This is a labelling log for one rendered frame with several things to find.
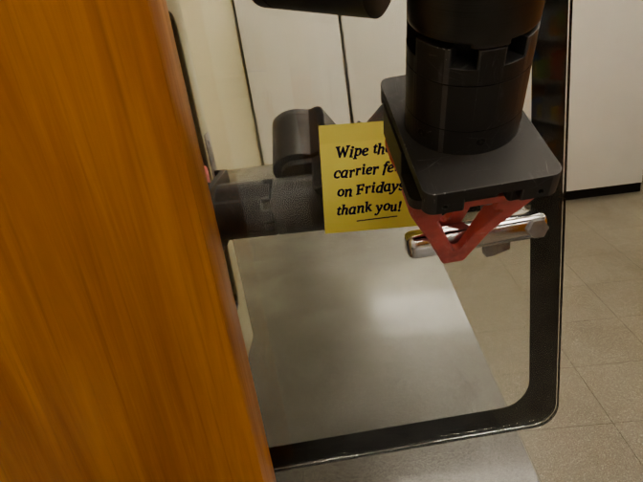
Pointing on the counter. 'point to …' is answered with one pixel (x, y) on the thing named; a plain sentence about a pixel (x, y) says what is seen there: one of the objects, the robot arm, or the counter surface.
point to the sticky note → (360, 180)
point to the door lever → (521, 222)
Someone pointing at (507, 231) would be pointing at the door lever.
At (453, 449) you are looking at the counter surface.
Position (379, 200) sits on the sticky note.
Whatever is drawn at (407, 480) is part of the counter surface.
